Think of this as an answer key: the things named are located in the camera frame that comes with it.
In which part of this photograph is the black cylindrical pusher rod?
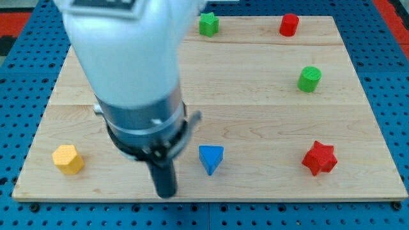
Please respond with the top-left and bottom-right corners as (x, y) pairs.
(147, 160), (177, 198)

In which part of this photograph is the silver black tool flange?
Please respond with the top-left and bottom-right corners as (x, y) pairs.
(93, 85), (201, 167)

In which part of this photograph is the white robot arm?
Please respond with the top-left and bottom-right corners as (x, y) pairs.
(56, 0), (206, 198)

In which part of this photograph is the green star block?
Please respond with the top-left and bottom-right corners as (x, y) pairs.
(199, 12), (219, 37)

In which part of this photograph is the red star block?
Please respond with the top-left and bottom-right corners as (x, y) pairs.
(302, 141), (338, 176)

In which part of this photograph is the blue triangle block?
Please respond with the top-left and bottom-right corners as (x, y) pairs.
(199, 146), (224, 176)

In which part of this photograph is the yellow hexagon block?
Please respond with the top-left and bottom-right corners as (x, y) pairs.
(52, 144), (85, 175)

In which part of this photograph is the light wooden board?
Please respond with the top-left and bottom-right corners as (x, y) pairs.
(12, 16), (408, 203)

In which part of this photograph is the green cylinder block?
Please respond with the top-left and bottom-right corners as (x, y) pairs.
(297, 66), (322, 93)

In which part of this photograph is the red cylinder block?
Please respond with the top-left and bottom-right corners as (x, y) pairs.
(279, 13), (300, 36)

